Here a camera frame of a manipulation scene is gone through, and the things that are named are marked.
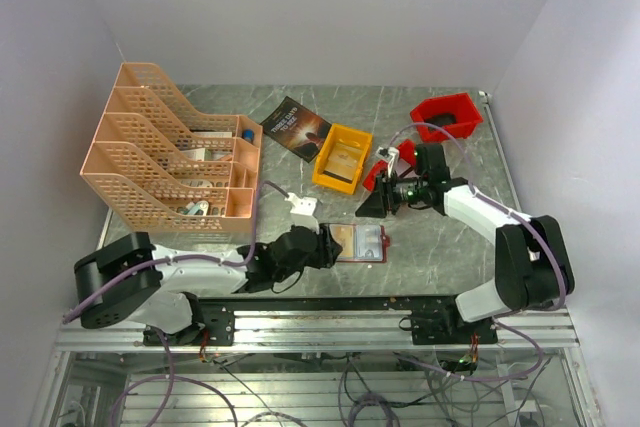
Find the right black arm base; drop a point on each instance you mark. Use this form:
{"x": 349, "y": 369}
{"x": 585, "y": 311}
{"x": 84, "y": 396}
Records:
{"x": 440, "y": 328}

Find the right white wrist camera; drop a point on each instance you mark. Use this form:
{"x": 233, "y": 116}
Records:
{"x": 390, "y": 156}

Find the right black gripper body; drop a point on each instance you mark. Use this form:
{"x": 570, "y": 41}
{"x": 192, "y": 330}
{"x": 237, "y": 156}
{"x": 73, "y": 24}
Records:
{"x": 390, "y": 190}

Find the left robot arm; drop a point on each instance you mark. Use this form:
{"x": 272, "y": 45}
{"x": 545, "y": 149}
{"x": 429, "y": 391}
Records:
{"x": 133, "y": 279}

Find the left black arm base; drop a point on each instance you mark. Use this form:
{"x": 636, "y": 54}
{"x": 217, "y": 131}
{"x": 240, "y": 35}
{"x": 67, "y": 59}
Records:
{"x": 216, "y": 329}

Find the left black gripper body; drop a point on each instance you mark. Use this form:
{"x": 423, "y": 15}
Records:
{"x": 320, "y": 255}

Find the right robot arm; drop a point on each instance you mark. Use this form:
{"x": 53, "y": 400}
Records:
{"x": 532, "y": 268}

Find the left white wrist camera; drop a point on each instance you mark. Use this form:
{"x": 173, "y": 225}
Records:
{"x": 303, "y": 211}

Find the red leather card holder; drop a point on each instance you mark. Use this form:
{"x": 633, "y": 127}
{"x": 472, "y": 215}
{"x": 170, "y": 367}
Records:
{"x": 387, "y": 243}

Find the white magnetic stripe card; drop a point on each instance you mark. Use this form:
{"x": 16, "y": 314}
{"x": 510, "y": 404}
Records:
{"x": 369, "y": 242}

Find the gold card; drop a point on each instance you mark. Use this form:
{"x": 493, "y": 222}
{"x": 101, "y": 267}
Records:
{"x": 345, "y": 236}

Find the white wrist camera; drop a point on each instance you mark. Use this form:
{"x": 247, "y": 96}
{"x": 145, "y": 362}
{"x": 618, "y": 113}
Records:
{"x": 303, "y": 211}
{"x": 390, "y": 156}

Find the red bin with cards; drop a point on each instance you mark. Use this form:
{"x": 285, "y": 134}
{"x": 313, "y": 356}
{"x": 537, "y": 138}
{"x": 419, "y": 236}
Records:
{"x": 404, "y": 166}

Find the dark item in red bin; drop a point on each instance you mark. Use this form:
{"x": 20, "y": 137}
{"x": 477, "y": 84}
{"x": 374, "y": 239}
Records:
{"x": 441, "y": 120}

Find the red bin with dark item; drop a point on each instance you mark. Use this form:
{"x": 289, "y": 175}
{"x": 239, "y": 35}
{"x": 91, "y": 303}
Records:
{"x": 455, "y": 113}

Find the dark paperback book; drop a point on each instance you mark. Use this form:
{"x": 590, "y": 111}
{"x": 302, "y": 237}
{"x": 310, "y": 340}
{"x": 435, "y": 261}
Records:
{"x": 297, "y": 129}

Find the pink mesh file organizer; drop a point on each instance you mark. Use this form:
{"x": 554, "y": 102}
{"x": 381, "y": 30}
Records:
{"x": 164, "y": 166}

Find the blue bottle cap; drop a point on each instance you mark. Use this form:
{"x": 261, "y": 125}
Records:
{"x": 248, "y": 135}

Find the yellow plastic bin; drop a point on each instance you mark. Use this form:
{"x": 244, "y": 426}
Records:
{"x": 347, "y": 135}

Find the aluminium mounting rail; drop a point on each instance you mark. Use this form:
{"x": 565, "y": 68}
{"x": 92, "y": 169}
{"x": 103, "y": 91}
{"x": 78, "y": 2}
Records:
{"x": 280, "y": 331}

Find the gold cards in yellow bin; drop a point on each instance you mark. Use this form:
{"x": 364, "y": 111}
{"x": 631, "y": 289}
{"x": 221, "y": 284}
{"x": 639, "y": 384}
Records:
{"x": 343, "y": 161}

